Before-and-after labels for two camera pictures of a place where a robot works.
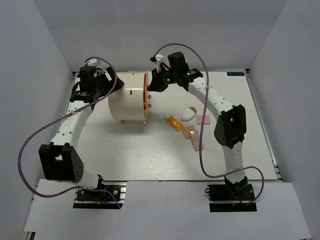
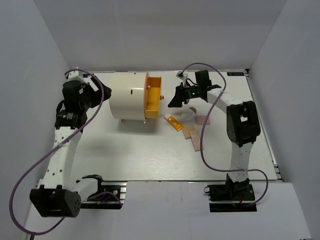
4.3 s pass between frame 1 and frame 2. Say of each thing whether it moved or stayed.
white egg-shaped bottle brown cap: stayed
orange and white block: stayed
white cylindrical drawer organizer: stayed
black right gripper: moved
